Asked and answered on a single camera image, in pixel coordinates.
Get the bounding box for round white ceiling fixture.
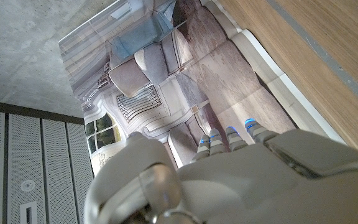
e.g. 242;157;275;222
21;179;36;192

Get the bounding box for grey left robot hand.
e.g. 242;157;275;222
83;118;358;224

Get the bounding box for printed room backdrop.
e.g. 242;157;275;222
58;0;347;177

